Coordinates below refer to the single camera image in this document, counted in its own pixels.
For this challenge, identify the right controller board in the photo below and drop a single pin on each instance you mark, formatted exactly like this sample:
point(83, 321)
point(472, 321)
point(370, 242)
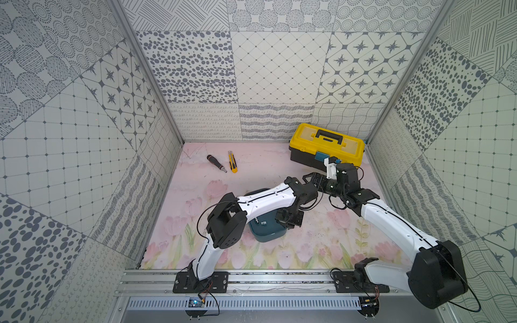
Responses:
point(368, 307)

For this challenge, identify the left controller board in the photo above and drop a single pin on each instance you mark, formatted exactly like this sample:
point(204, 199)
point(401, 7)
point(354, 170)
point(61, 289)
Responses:
point(195, 308)

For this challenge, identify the teal plastic storage tray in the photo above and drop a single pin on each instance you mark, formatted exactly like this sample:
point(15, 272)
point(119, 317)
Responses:
point(265, 227)

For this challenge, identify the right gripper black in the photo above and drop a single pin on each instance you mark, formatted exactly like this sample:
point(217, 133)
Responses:
point(322, 179)

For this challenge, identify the yellow black toolbox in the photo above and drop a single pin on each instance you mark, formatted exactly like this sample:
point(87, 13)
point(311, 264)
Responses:
point(311, 145)

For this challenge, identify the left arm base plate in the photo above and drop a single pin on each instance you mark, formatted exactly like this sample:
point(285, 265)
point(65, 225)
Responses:
point(200, 282)

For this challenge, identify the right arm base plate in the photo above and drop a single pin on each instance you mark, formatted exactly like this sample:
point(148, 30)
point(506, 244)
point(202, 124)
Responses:
point(350, 282)

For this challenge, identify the aluminium mounting rail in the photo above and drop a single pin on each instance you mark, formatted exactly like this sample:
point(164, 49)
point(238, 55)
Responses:
point(251, 283)

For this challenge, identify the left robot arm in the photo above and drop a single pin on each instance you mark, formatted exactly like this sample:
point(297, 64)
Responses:
point(229, 217)

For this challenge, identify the white slotted cable duct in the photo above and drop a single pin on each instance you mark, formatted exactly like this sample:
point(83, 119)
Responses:
point(249, 303)

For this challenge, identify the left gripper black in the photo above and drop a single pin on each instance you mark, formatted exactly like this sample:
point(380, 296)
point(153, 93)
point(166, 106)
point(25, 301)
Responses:
point(291, 218)

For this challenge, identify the yellow utility knife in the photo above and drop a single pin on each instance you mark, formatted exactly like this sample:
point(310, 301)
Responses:
point(232, 161)

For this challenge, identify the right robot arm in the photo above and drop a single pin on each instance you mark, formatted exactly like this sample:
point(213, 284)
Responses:
point(436, 273)

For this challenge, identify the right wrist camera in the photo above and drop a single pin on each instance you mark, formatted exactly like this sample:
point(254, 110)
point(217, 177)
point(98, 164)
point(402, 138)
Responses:
point(331, 167)

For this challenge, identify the controller board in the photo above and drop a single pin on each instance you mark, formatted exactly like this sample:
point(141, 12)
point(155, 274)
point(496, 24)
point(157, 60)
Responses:
point(368, 307)
point(195, 308)

